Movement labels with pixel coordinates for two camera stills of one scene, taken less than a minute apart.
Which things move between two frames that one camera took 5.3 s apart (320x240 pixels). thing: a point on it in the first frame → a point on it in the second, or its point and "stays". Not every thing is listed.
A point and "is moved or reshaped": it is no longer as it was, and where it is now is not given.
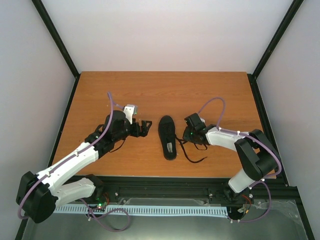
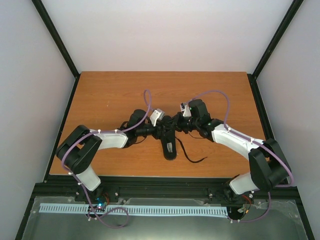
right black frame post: (281, 30) stays
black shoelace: (181, 141) is moved or reshaped
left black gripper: (144, 131) → (162, 130)
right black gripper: (186, 136) → (177, 125)
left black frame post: (46, 19) stays
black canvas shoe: (166, 129) stays
